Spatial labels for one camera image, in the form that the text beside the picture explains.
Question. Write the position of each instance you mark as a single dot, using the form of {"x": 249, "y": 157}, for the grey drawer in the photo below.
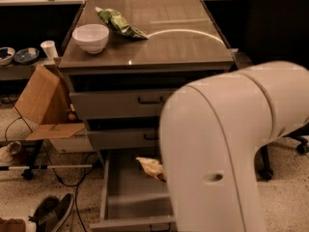
{"x": 119, "y": 104}
{"x": 123, "y": 139}
{"x": 131, "y": 201}

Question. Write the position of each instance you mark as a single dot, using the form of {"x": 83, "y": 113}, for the small orange ball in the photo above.
{"x": 72, "y": 117}

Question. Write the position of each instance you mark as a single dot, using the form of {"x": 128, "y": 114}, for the small cup on floor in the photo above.
{"x": 13, "y": 153}

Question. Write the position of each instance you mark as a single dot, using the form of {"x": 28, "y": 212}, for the green chip bag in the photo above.
{"x": 116, "y": 22}

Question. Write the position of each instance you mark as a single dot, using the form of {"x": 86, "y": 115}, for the blue patterned bowl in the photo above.
{"x": 27, "y": 56}

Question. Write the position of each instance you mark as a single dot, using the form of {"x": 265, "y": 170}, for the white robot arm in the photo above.
{"x": 209, "y": 133}

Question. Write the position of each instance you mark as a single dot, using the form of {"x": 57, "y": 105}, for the grey middle drawer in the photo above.
{"x": 123, "y": 139}

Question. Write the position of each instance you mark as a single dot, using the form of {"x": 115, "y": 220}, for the dark sneaker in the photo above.
{"x": 46, "y": 205}

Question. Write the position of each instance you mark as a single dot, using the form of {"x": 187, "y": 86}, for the grey drawer cabinet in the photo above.
{"x": 183, "y": 45}

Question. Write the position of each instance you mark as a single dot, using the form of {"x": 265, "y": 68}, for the grey top drawer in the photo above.
{"x": 119, "y": 104}

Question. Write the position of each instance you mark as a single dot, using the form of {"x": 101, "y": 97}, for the white paper cup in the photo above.
{"x": 49, "y": 49}

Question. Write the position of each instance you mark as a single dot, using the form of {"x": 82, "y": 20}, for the brown cardboard box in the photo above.
{"x": 45, "y": 102}

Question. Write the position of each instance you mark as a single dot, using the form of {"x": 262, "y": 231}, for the black stand with white bar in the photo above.
{"x": 33, "y": 149}

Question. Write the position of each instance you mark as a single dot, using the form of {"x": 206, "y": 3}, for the grey bottom drawer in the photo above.
{"x": 131, "y": 201}

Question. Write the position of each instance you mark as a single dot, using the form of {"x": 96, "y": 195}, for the grey sneaker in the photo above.
{"x": 57, "y": 213}

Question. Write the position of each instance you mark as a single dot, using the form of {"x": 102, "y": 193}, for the blue white bowl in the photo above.
{"x": 6, "y": 55}

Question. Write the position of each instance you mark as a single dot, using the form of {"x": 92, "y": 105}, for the brown chip bag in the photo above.
{"x": 153, "y": 168}

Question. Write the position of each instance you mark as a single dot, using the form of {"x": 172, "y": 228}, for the low grey shelf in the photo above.
{"x": 14, "y": 71}

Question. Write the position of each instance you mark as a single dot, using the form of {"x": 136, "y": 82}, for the black office chair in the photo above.
{"x": 276, "y": 35}

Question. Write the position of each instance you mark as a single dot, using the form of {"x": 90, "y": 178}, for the white box with print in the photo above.
{"x": 77, "y": 143}

